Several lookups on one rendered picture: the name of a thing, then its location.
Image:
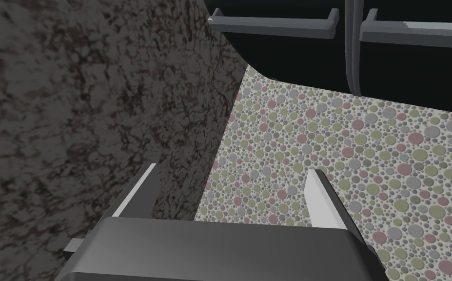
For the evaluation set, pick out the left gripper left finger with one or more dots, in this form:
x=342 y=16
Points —
x=142 y=195

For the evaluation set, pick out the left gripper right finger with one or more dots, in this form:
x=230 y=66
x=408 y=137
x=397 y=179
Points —
x=321 y=207

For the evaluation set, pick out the black cupboard door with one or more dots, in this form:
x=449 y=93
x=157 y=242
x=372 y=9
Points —
x=292 y=58
x=417 y=74

